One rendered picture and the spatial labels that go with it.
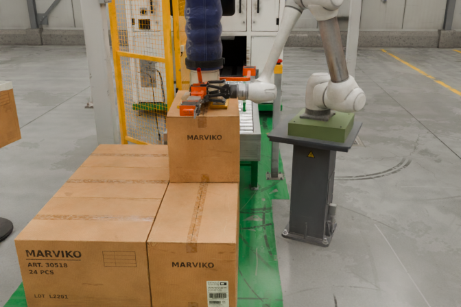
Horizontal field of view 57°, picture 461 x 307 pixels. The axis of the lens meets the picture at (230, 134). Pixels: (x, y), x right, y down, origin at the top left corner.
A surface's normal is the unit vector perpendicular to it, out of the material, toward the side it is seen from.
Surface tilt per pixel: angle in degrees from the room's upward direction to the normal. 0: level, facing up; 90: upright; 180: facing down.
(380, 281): 0
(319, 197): 90
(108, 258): 90
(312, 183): 90
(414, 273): 0
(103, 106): 90
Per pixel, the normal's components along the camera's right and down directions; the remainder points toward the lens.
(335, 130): -0.41, 0.31
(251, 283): 0.00, -0.94
